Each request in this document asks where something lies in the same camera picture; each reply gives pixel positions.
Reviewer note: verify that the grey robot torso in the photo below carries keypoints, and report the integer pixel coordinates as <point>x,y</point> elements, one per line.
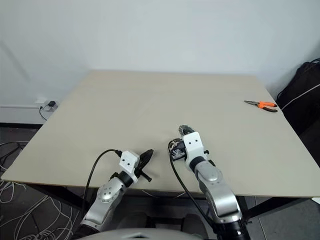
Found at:
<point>142,235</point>

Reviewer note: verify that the black table frame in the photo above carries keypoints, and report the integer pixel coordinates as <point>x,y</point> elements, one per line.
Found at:
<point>60,196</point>

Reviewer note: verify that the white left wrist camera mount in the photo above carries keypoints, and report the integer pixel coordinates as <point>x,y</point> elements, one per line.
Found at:
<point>128,162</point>

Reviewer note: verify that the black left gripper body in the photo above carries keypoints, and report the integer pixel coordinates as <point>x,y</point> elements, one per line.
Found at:
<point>140,165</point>

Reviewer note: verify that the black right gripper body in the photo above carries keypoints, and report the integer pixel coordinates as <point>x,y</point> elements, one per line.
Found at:
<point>181,155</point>

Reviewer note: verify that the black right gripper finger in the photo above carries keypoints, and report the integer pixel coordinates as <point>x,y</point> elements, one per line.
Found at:
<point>182,131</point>

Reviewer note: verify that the black bag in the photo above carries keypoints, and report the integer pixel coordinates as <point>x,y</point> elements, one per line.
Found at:
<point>305,105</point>

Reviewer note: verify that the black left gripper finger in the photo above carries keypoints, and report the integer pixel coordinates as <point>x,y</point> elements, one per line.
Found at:
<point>148,160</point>
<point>147,154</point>

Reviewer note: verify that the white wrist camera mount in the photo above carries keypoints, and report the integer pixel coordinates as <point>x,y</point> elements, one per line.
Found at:
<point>193,147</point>
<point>128,162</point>

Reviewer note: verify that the grey round motor cover plate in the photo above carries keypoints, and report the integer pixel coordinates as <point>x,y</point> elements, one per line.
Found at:
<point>188,129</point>

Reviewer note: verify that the black power adapter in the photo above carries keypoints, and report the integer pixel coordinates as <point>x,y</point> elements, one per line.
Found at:
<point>51,103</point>

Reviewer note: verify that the wall power adapter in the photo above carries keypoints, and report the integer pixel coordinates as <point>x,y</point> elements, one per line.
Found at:
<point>43,102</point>

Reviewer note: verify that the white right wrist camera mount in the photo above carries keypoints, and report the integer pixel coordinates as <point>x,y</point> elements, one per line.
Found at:
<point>193,147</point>

